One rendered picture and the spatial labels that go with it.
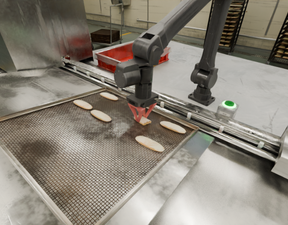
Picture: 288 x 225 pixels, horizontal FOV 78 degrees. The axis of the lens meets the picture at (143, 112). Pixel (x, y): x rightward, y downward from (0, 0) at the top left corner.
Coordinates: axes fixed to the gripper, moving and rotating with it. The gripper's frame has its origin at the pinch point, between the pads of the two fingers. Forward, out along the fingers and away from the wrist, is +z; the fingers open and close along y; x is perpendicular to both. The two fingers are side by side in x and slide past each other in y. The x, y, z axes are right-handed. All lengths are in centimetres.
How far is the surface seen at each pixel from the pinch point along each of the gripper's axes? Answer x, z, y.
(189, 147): 20.5, 1.8, -1.0
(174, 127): 11.4, 0.7, -5.1
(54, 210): 13.1, -1.3, 37.5
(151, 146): 12.8, -0.1, 9.1
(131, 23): -461, 22, -424
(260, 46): -63, 30, -462
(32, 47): -81, -11, 7
